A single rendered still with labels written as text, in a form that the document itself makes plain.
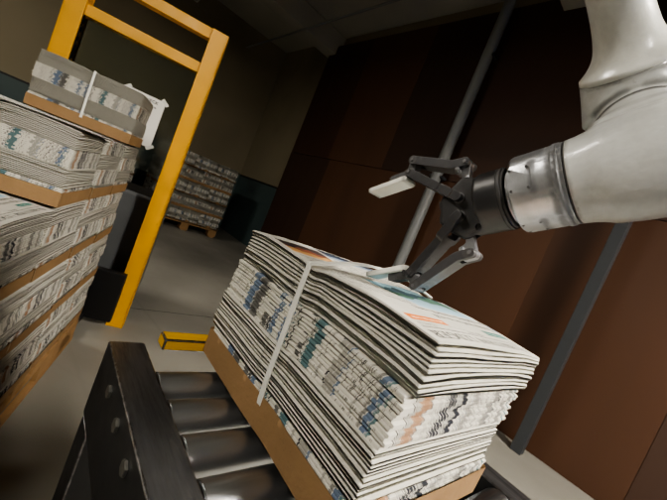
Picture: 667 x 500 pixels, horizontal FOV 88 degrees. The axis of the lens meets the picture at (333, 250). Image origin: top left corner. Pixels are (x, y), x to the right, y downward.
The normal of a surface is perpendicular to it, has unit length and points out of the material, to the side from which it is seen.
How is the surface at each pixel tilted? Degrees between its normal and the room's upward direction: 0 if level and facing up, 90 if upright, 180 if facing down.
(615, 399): 90
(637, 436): 90
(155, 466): 0
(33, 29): 90
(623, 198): 137
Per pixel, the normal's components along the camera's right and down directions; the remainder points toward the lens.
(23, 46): 0.60, 0.30
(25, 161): 0.36, 0.22
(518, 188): -0.71, -0.24
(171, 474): 0.38, -0.92
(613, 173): -0.73, 0.22
